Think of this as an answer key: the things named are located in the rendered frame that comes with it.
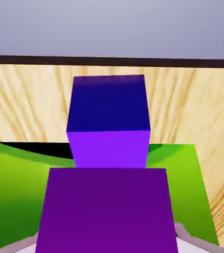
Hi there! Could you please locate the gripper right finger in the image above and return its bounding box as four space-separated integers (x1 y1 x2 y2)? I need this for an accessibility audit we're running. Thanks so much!
174 221 224 253

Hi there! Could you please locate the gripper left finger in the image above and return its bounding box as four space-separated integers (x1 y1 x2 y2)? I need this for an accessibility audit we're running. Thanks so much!
0 230 39 253

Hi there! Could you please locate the small purple cube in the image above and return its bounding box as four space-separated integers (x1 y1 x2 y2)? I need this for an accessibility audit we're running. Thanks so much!
35 168 179 253

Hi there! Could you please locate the small violet cube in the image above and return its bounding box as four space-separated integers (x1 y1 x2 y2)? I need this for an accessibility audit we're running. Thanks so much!
66 74 151 169

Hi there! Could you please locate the large green box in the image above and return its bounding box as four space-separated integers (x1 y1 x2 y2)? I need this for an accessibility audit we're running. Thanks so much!
0 141 220 253

